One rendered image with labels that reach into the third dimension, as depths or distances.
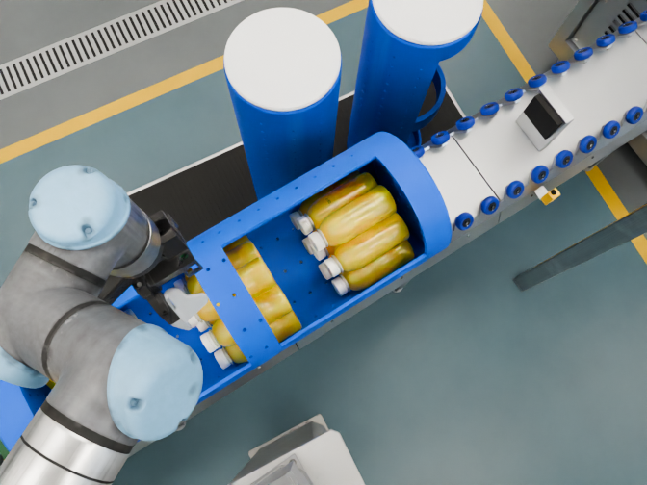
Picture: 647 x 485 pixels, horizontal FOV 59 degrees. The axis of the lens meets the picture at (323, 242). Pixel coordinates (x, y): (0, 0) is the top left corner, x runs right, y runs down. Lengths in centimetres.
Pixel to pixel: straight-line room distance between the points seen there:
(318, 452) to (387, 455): 119
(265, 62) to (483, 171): 59
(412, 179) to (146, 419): 76
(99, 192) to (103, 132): 210
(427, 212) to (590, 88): 72
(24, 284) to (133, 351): 14
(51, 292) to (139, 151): 203
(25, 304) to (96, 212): 9
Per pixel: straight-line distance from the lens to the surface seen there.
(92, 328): 47
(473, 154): 148
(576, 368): 246
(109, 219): 52
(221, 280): 102
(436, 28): 149
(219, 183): 224
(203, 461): 227
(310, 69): 140
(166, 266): 71
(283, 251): 129
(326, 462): 108
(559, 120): 141
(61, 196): 53
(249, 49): 143
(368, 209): 112
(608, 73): 171
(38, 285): 54
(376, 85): 168
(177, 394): 45
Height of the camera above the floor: 222
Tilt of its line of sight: 75 degrees down
